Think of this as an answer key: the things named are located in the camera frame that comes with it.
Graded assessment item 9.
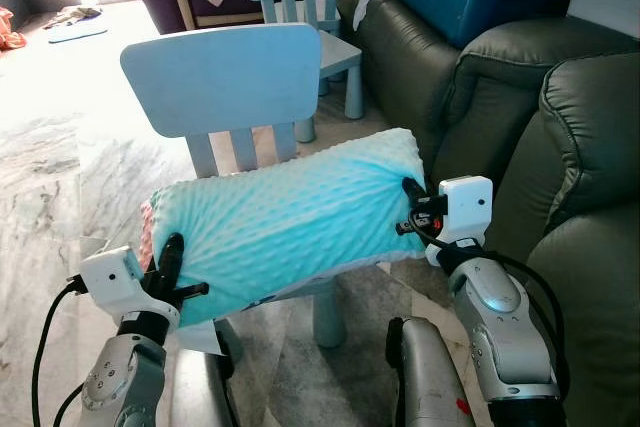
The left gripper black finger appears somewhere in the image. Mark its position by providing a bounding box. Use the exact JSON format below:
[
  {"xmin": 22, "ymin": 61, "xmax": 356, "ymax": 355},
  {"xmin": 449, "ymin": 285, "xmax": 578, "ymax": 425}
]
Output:
[{"xmin": 159, "ymin": 233, "xmax": 186, "ymax": 294}]

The teal dotted plush pillow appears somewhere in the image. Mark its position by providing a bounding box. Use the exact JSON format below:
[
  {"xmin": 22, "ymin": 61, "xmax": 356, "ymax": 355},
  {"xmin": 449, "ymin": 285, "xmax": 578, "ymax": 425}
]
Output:
[{"xmin": 148, "ymin": 127, "xmax": 429, "ymax": 330}]

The dark green leather sofa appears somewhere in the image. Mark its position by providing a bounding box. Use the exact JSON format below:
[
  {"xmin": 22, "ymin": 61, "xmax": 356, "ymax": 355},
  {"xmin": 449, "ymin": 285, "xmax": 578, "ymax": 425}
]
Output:
[{"xmin": 335, "ymin": 0, "xmax": 640, "ymax": 427}]

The silver left robot leg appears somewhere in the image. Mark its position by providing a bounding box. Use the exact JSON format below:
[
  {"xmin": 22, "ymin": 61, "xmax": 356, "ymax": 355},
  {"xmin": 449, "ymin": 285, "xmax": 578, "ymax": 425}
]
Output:
[{"xmin": 165, "ymin": 347, "xmax": 241, "ymax": 427}]

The silver robot leg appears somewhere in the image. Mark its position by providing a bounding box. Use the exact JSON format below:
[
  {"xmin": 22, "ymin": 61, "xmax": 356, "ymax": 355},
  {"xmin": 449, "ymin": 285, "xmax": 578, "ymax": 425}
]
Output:
[
  {"xmin": 385, "ymin": 317, "xmax": 473, "ymax": 427},
  {"xmin": 165, "ymin": 347, "xmax": 241, "ymax": 427}
]

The silver right robot leg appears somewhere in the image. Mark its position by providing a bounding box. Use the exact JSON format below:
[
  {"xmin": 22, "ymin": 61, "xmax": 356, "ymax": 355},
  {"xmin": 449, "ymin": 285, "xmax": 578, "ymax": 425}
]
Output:
[{"xmin": 385, "ymin": 317, "xmax": 473, "ymax": 427}]

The white flat cloth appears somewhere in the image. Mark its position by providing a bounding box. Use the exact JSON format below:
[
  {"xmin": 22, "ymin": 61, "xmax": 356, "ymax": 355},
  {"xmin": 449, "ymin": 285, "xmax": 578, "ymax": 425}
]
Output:
[{"xmin": 48, "ymin": 23, "xmax": 108, "ymax": 45}]

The dark crumpled cloth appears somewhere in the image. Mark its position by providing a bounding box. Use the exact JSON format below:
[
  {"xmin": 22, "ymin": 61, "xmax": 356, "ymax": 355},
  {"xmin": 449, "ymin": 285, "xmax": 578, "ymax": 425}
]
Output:
[{"xmin": 45, "ymin": 7, "xmax": 103, "ymax": 30}]

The orange cloth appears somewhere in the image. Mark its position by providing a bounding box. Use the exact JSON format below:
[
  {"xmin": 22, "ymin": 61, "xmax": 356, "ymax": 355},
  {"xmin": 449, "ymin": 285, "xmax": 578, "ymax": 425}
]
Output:
[{"xmin": 0, "ymin": 7, "xmax": 26, "ymax": 50}]

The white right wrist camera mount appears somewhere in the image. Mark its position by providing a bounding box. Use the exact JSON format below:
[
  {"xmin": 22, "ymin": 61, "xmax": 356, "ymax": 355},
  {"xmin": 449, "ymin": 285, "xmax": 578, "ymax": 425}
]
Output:
[{"xmin": 425, "ymin": 176, "xmax": 494, "ymax": 268}]

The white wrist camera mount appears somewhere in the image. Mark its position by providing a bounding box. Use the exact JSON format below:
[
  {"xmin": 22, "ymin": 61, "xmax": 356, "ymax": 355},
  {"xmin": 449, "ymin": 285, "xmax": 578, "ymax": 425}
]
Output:
[
  {"xmin": 425, "ymin": 176, "xmax": 494, "ymax": 268},
  {"xmin": 78, "ymin": 245, "xmax": 181, "ymax": 333}
]

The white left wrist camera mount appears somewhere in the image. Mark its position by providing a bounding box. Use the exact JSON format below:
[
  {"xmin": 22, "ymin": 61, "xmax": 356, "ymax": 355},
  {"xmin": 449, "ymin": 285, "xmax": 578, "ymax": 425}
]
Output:
[{"xmin": 78, "ymin": 245, "xmax": 181, "ymax": 333}]

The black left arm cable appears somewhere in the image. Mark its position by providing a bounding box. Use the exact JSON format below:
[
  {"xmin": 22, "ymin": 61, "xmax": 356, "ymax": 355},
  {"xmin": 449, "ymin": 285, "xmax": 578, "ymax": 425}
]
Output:
[{"xmin": 30, "ymin": 280, "xmax": 86, "ymax": 427}]

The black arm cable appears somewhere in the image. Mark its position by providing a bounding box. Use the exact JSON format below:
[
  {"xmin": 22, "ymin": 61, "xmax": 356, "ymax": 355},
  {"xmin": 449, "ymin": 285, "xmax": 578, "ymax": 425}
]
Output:
[
  {"xmin": 395, "ymin": 209, "xmax": 573, "ymax": 398},
  {"xmin": 30, "ymin": 280, "xmax": 86, "ymax": 427}
]

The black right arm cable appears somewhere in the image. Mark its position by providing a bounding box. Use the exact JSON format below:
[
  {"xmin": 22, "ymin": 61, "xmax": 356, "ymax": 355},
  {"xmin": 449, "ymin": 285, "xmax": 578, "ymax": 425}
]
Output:
[{"xmin": 395, "ymin": 209, "xmax": 573, "ymax": 398}]

